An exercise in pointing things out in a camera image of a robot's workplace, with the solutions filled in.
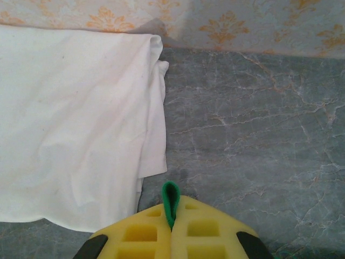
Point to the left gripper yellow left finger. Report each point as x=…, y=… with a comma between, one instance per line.
x=140, y=234

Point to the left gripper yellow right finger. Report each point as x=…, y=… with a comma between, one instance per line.
x=210, y=232

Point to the green t-shirt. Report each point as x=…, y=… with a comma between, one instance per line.
x=169, y=205

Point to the white folded t-shirt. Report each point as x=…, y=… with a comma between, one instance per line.
x=75, y=121

